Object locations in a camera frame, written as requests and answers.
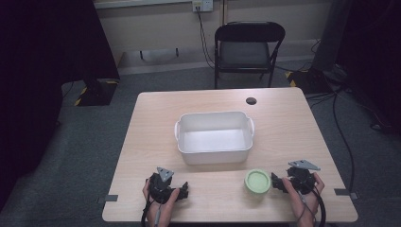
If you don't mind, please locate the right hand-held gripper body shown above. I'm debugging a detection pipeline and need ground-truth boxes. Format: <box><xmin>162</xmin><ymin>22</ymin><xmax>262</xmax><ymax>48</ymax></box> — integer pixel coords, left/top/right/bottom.
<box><xmin>286</xmin><ymin>158</ymin><xmax>322</xmax><ymax>196</ymax></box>

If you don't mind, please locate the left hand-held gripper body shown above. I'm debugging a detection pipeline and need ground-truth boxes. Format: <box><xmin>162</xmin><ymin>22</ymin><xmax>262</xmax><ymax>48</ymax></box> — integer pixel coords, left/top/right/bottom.
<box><xmin>148</xmin><ymin>166</ymin><xmax>178</xmax><ymax>204</ymax></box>

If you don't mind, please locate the light green round container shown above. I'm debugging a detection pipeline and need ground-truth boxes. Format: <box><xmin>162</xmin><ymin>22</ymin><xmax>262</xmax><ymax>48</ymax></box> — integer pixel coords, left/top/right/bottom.
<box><xmin>244</xmin><ymin>168</ymin><xmax>272</xmax><ymax>195</ymax></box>

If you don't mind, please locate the white plastic bin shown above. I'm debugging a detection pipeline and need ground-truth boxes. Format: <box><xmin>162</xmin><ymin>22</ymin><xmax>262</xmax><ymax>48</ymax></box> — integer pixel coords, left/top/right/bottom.
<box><xmin>174</xmin><ymin>111</ymin><xmax>255</xmax><ymax>166</ymax></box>

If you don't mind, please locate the person's left hand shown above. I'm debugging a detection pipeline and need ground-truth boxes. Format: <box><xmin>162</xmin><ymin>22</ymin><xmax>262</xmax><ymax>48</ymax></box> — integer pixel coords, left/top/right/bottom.
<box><xmin>142</xmin><ymin>179</ymin><xmax>181</xmax><ymax>224</ymax></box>

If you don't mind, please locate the person's right hand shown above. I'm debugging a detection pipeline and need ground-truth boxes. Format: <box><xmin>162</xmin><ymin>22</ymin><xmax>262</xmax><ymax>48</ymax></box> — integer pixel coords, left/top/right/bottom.
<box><xmin>281</xmin><ymin>171</ymin><xmax>325</xmax><ymax>223</ymax></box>

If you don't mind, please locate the black stand base striped tape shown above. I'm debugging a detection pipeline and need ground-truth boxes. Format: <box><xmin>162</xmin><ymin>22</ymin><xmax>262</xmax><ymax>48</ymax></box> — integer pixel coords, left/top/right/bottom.
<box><xmin>285</xmin><ymin>68</ymin><xmax>339</xmax><ymax>95</ymax></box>
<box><xmin>73</xmin><ymin>79</ymin><xmax>120</xmax><ymax>107</ymax></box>

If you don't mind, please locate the black folding chair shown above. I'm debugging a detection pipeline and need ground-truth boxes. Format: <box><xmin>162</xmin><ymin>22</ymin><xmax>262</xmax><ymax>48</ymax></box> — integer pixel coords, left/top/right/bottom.
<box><xmin>214</xmin><ymin>21</ymin><xmax>287</xmax><ymax>90</ymax></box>

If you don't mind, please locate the dark curtain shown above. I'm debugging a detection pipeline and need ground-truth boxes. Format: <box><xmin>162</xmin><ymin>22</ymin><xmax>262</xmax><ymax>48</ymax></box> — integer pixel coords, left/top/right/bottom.
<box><xmin>334</xmin><ymin>0</ymin><xmax>401</xmax><ymax>135</ymax></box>
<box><xmin>0</xmin><ymin>0</ymin><xmax>121</xmax><ymax>212</ymax></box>

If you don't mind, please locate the grey left gripper cable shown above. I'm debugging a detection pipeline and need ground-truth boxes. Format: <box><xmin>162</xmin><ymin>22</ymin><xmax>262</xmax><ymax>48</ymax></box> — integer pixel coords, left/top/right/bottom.
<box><xmin>153</xmin><ymin>202</ymin><xmax>163</xmax><ymax>227</ymax></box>

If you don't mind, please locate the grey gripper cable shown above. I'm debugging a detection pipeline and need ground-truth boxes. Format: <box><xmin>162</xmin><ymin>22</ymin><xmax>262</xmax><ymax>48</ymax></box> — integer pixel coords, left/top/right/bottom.
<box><xmin>153</xmin><ymin>202</ymin><xmax>163</xmax><ymax>227</ymax></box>
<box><xmin>297</xmin><ymin>192</ymin><xmax>317</xmax><ymax>223</ymax></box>

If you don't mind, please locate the grey right gripper cable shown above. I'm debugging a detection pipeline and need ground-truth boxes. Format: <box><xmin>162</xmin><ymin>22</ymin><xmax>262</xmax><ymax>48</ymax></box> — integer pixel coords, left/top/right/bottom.
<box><xmin>297</xmin><ymin>192</ymin><xmax>317</xmax><ymax>223</ymax></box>

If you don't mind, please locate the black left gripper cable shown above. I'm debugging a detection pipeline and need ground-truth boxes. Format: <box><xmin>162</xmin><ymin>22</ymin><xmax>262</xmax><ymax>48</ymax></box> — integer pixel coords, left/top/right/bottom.
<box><xmin>140</xmin><ymin>179</ymin><xmax>151</xmax><ymax>227</ymax></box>

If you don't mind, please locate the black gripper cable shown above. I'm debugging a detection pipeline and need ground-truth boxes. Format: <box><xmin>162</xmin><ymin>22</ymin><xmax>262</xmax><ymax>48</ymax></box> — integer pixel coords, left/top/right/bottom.
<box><xmin>140</xmin><ymin>179</ymin><xmax>151</xmax><ymax>227</ymax></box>
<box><xmin>310</xmin><ymin>182</ymin><xmax>327</xmax><ymax>227</ymax></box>

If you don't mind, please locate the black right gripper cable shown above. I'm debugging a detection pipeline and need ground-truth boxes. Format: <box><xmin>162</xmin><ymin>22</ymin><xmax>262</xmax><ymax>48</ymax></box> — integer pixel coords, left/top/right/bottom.
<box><xmin>310</xmin><ymin>182</ymin><xmax>327</xmax><ymax>227</ymax></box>

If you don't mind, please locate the grey table bracket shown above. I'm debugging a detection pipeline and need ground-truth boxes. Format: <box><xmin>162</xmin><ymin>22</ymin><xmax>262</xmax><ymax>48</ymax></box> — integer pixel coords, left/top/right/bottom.
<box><xmin>333</xmin><ymin>187</ymin><xmax>360</xmax><ymax>201</ymax></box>
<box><xmin>96</xmin><ymin>194</ymin><xmax>119</xmax><ymax>204</ymax></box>

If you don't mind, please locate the black floor cable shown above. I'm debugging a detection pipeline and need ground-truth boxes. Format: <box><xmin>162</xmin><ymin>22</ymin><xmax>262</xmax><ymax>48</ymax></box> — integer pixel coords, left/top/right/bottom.
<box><xmin>331</xmin><ymin>92</ymin><xmax>357</xmax><ymax>194</ymax></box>

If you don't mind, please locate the black wall handle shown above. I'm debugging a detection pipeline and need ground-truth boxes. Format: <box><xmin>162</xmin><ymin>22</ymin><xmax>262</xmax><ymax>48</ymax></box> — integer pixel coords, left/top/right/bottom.
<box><xmin>139</xmin><ymin>47</ymin><xmax>180</xmax><ymax>61</ymax></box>

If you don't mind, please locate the grey metal post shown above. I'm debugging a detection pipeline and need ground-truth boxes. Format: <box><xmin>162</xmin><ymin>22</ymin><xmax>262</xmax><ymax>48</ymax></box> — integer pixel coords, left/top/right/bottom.
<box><xmin>310</xmin><ymin>0</ymin><xmax>354</xmax><ymax>73</ymax></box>

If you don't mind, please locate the black wall socket cable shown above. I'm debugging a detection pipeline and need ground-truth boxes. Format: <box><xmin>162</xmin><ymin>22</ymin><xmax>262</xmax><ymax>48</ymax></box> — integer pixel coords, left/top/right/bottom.
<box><xmin>196</xmin><ymin>6</ymin><xmax>216</xmax><ymax>70</ymax></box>

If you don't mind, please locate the white wall socket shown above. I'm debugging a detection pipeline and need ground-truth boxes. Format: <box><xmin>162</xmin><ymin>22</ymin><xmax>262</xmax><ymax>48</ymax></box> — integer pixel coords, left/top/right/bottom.
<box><xmin>192</xmin><ymin>0</ymin><xmax>215</xmax><ymax>13</ymax></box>

